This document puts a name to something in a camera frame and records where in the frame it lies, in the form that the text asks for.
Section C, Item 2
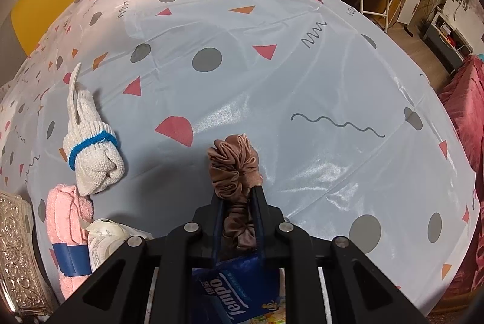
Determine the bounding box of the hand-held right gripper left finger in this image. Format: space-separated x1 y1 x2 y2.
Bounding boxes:
45 193 224 324

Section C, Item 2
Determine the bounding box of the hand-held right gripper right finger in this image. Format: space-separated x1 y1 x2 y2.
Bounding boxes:
253 186 430 324

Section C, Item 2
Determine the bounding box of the blue tissue packet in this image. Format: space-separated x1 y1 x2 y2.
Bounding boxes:
192 256 280 324

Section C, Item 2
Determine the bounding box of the brown satin scrunchie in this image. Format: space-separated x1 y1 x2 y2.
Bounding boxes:
207 134 264 253

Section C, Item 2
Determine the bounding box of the white printed packet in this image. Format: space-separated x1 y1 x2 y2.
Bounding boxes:
83 218 152 272

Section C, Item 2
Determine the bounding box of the white knit sock blue band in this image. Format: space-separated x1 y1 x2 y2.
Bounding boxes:
62 63 126 196

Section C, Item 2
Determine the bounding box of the pink fuzzy sock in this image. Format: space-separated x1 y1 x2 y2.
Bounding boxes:
46 185 95 300

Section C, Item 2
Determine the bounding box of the pink blanket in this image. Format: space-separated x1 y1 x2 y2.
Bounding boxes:
439 53 484 306

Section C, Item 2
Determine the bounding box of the white low shelf unit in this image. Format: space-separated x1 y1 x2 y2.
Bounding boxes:
421 12 473 73

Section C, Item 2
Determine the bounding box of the white leaf print panel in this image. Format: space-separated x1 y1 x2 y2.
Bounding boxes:
442 0 473 24

